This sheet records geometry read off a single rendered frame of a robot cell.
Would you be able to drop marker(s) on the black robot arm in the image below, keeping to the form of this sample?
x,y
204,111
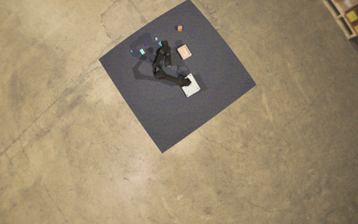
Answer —
x,y
161,74

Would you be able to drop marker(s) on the beige open-top tray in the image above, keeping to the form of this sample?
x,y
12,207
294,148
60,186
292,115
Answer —
x,y
184,52

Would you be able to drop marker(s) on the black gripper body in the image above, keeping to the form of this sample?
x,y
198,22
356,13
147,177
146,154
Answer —
x,y
168,58

